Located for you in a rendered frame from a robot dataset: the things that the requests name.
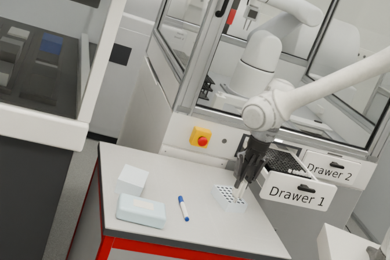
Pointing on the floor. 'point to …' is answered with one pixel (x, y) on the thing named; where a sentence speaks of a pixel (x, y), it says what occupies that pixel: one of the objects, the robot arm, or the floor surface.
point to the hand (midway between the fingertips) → (239, 188)
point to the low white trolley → (130, 155)
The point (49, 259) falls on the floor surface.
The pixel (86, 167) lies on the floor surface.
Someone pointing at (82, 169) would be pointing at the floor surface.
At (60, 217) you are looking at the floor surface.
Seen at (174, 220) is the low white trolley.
